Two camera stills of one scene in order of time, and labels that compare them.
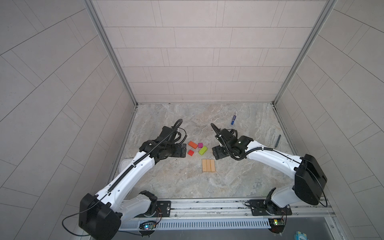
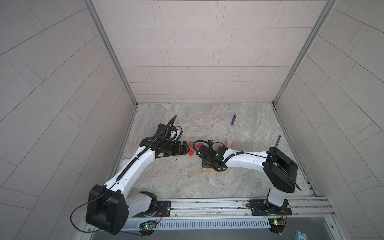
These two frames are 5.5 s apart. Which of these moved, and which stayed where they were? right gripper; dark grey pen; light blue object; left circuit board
Moved: right gripper
Stayed: light blue object; dark grey pen; left circuit board
